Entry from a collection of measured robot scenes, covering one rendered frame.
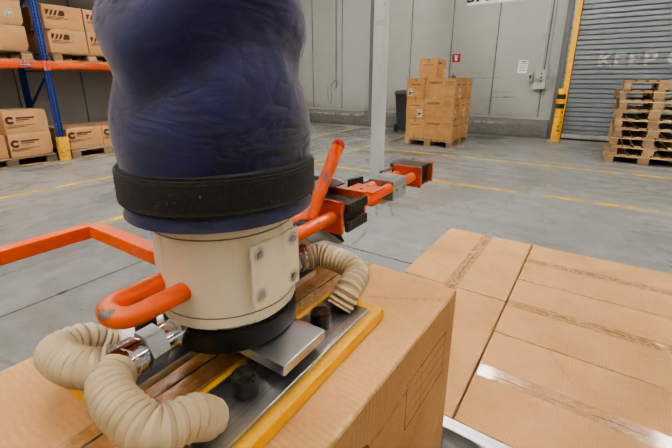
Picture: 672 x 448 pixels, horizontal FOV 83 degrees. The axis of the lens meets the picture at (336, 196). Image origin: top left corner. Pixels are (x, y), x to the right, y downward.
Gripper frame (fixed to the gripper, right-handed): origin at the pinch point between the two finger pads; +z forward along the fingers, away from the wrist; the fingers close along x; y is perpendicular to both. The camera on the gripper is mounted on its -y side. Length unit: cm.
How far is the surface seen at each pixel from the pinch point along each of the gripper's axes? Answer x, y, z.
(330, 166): 9.6, 5.3, 0.8
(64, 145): -66, -215, -701
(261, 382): -9.9, 32.4, 10.2
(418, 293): -11.6, 0.9, 16.1
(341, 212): 2.4, 6.8, 4.0
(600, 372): -51, -55, 48
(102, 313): 1.3, 43.3, 0.7
